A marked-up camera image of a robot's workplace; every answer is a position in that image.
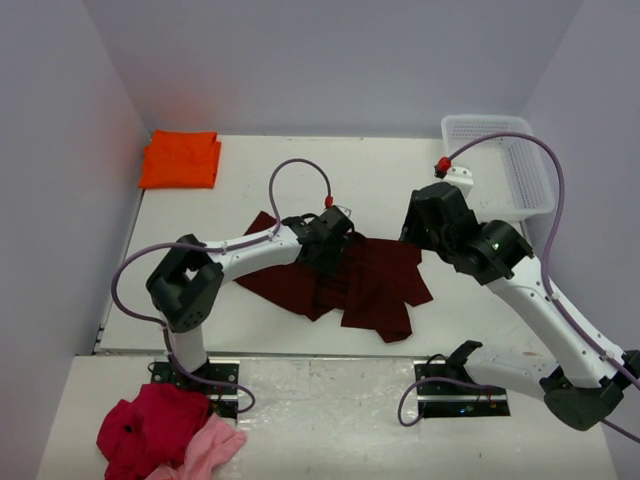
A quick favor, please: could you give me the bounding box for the dark red t-shirt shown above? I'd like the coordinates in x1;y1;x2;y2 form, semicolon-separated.
236;232;433;343

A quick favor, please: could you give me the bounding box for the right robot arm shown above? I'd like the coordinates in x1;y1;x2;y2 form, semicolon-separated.
400;182;639;431

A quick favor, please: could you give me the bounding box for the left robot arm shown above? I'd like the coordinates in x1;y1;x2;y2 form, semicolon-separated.
146;206;353;374

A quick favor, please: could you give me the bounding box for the white plastic basket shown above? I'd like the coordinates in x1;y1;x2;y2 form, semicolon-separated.
441;115;556;222

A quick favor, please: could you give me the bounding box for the orange folded t-shirt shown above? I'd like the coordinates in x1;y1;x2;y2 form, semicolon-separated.
138;130;221;189

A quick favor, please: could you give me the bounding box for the pink crumpled t-shirt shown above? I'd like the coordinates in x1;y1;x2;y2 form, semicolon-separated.
147;415;247;480

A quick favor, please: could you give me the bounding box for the crimson crumpled t-shirt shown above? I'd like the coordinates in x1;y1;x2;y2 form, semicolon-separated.
96;383;210;479

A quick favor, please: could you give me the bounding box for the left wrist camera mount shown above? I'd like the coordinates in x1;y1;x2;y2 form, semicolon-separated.
324;195;352;218

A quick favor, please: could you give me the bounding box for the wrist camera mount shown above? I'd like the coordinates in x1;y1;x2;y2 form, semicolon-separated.
324;195;352;218
434;157;474;199

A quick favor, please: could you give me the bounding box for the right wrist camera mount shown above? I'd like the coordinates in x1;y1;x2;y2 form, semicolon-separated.
434;157;474;199

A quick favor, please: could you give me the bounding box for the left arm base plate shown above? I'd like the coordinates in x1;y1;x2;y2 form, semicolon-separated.
147;360;240;421

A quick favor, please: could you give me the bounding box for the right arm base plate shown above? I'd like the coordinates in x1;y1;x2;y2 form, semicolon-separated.
414;357;511;419

